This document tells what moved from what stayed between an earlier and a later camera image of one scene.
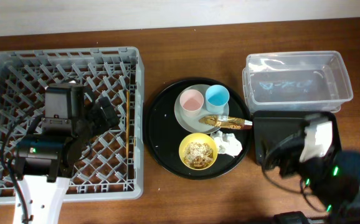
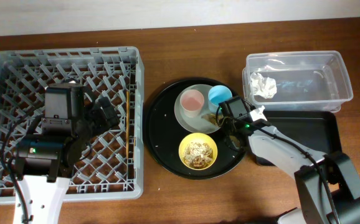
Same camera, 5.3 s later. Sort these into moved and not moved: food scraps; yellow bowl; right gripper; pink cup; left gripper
Moved: right gripper
Not moved: pink cup; yellow bowl; left gripper; food scraps
